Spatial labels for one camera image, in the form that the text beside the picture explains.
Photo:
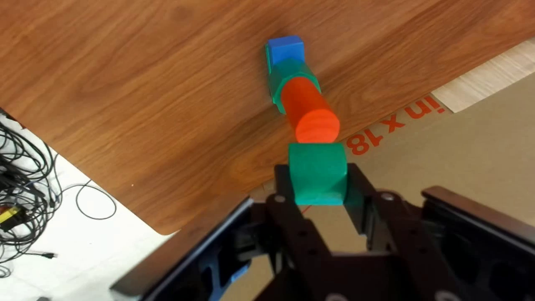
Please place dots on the large cardboard box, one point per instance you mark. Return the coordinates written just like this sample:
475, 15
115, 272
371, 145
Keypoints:
473, 152

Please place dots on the blue block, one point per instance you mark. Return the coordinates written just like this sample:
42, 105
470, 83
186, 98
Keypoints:
284, 50

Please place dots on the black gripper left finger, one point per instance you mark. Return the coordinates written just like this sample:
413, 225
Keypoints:
284, 224

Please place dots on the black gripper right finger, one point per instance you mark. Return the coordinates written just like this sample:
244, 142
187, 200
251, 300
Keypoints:
390, 224

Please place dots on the light wood panel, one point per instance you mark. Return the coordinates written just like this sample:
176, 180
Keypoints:
490, 76

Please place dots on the small green block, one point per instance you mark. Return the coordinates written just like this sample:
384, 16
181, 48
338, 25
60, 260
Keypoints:
314, 173

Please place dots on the green block under orange cylinder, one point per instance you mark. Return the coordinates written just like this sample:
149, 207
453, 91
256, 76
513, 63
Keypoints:
289, 73

